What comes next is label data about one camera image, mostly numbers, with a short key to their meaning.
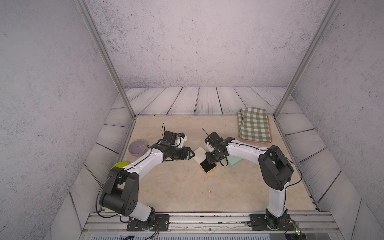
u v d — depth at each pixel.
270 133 1.08
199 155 0.94
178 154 0.76
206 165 0.89
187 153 0.78
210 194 0.83
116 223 0.74
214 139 0.76
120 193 0.43
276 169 0.50
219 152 0.70
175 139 0.74
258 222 0.72
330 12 0.72
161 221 0.73
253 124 1.15
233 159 0.91
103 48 0.84
